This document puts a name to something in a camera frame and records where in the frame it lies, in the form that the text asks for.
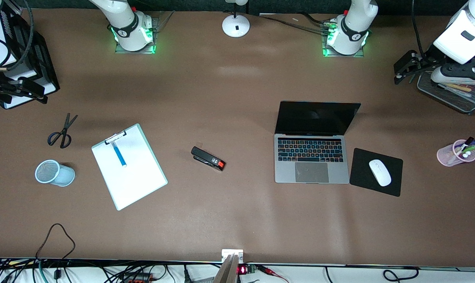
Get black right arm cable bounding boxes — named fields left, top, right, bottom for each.
left=6, top=0, right=35, bottom=71

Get blue mesh pen cup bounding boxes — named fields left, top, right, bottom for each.
left=35, top=159, right=76, bottom=187

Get grey mounting bar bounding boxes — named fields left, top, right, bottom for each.
left=213, top=254, right=240, bottom=283

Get black base cable bundle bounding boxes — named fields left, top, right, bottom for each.
left=257, top=13, right=338, bottom=36

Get black paper tray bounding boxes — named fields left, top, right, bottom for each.
left=0, top=10, right=60, bottom=110

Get white round stand base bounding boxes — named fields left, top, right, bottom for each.
left=222, top=0, right=250, bottom=39

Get silver laptop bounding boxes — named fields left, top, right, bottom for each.
left=274, top=101, right=361, bottom=184

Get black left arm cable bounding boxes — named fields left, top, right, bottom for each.
left=412, top=0, right=426, bottom=56

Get black mouse pad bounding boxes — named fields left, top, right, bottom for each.
left=349, top=148, right=403, bottom=197

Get dark blue scissors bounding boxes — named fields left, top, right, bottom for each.
left=48, top=113, right=78, bottom=149

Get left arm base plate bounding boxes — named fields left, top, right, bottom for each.
left=322, top=22, right=366, bottom=58

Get orange connector block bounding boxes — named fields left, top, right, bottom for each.
left=120, top=274, right=153, bottom=283

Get black coiled cable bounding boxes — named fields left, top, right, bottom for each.
left=382, top=267, right=420, bottom=282

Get blue marker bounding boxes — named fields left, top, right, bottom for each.
left=111, top=141, right=127, bottom=167

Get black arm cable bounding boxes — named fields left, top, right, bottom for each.
left=6, top=0, right=35, bottom=71
left=412, top=0, right=426, bottom=56

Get mint-edged white clipboard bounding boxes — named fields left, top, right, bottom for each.
left=91, top=123, right=168, bottom=211

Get white edge bracket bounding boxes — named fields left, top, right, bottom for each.
left=221, top=249, right=244, bottom=263

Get pink mesh pen cup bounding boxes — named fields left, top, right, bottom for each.
left=436, top=139, right=475, bottom=167

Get green marker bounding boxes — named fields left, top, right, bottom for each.
left=456, top=141, right=475, bottom=156

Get white computer mouse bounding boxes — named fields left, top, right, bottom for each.
left=369, top=159, right=392, bottom=187

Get thin black looped cable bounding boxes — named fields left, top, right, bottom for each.
left=35, top=223, right=76, bottom=260

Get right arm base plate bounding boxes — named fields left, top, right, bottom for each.
left=115, top=16, right=159, bottom=54

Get grey metal mesh tray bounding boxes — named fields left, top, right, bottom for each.
left=417, top=71, right=475, bottom=115

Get black stapler red tip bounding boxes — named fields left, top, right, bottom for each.
left=191, top=146, right=226, bottom=172

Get red wire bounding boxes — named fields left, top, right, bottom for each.
left=257, top=265, right=290, bottom=283

